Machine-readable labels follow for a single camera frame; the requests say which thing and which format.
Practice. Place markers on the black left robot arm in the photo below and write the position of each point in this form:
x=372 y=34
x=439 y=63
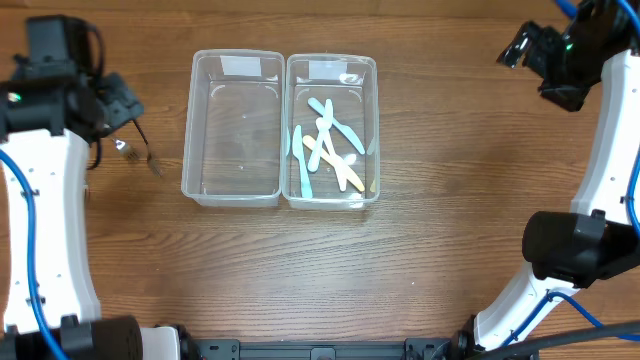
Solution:
x=56 y=109

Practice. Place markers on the clear plastic container right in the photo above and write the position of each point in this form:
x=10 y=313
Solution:
x=351 y=82

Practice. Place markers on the pale grey-blue plastic knife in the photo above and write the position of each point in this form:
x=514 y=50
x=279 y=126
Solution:
x=346 y=131

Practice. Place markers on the white plastic knife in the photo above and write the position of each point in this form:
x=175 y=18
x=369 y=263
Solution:
x=324 y=126

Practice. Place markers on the teal plastic knife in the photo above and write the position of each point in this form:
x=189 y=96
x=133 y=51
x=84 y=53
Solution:
x=298 y=152

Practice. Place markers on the clear plastic container left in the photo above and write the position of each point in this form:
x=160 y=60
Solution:
x=232 y=146

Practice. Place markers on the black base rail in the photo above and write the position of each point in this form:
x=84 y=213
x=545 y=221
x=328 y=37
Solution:
x=320 y=350

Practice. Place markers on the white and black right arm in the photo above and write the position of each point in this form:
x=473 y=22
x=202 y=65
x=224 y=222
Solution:
x=598 y=237

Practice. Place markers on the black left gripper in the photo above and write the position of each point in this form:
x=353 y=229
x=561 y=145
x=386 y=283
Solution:
x=120 y=101

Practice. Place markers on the dark metal fork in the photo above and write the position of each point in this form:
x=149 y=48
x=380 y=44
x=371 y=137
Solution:
x=151 y=160

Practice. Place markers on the yellow plastic knife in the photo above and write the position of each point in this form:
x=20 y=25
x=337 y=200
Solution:
x=336 y=161

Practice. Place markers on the light blue plastic knife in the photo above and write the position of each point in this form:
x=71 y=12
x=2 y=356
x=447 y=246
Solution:
x=316 y=151

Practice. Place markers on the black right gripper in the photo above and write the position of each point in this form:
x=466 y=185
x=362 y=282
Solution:
x=542 y=48

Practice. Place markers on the wide metal fork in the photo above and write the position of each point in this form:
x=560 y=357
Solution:
x=125 y=150

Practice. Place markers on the clear plastic container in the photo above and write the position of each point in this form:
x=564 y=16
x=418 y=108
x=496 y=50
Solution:
x=351 y=82
x=232 y=146

